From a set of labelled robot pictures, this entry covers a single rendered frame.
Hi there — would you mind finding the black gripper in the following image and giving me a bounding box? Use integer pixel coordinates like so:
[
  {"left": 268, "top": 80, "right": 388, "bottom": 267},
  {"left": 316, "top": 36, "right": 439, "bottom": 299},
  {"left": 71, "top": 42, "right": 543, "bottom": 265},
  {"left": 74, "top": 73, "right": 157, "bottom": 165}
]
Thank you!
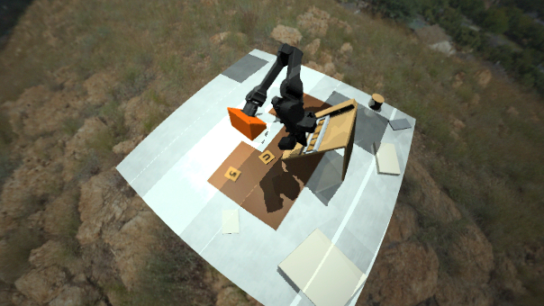
[{"left": 278, "top": 119, "right": 308, "bottom": 150}]

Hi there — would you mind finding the grey cylinder with orange top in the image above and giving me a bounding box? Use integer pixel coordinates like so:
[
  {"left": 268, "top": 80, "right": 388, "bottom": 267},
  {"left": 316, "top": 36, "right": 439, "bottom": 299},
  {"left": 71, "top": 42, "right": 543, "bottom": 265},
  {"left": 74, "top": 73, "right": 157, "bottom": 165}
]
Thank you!
[{"left": 368, "top": 94, "right": 385, "bottom": 111}]

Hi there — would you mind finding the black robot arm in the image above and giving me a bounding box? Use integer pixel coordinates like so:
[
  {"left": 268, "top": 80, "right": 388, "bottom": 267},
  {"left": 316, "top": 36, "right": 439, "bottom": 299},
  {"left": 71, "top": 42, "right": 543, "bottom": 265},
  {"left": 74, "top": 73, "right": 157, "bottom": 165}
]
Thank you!
[{"left": 241, "top": 43, "right": 318, "bottom": 134}]

